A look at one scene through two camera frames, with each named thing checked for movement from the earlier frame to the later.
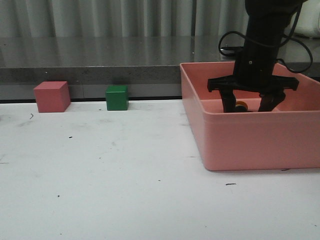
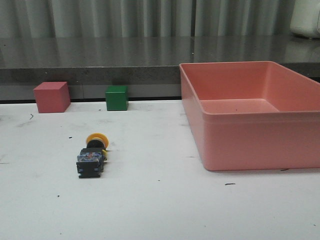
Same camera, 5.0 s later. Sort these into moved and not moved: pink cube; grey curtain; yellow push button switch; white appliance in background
Moved: yellow push button switch
Not moved: pink cube; white appliance in background; grey curtain
